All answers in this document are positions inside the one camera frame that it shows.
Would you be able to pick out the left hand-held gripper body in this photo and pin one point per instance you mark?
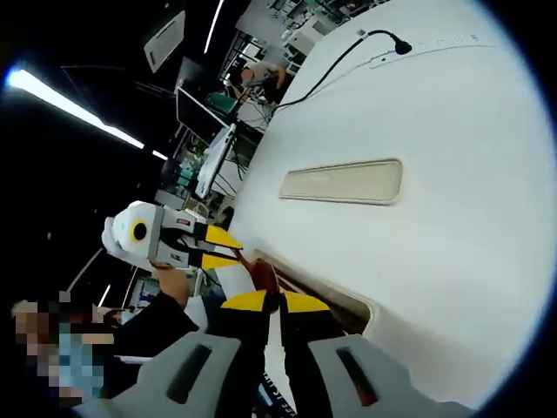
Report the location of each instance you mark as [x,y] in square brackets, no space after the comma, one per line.
[126,244]

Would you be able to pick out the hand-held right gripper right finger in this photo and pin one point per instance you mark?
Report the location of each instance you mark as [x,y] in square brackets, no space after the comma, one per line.
[339,374]

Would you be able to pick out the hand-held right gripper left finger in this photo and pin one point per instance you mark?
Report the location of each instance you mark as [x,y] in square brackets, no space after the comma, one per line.
[196,374]

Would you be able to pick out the wooden spoon utensil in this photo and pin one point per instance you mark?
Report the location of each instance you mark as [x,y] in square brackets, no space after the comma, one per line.
[263,278]

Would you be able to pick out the beige cutlery case base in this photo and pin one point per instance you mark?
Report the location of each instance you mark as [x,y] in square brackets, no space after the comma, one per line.
[344,300]

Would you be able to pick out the wooden chopstick utensil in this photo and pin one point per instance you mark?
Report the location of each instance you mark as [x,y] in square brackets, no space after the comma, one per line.
[290,284]

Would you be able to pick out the person's left hand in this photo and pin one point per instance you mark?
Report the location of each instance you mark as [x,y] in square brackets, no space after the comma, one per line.
[172,281]

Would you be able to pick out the white laptop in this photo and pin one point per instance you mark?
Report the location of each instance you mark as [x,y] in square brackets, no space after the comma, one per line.
[213,165]

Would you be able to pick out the green storage box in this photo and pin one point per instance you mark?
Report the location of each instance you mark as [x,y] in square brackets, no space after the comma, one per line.
[223,103]

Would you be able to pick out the ceiling light strip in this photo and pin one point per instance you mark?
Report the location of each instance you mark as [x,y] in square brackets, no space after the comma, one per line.
[213,26]
[65,102]

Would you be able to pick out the ceiling air conditioner unit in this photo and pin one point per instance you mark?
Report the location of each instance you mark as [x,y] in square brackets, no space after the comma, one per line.
[164,41]

